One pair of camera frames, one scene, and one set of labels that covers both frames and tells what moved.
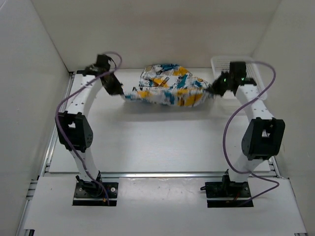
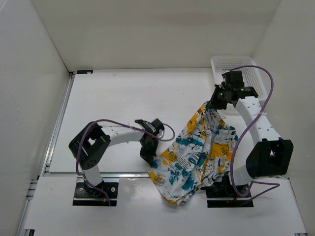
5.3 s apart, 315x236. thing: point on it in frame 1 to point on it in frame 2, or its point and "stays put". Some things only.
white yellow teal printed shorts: [170, 84] to [202, 154]
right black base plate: [232, 193] stays put
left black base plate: [95, 194] stays put
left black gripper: [116, 90] to [148, 156]
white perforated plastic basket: [221, 64] stays put
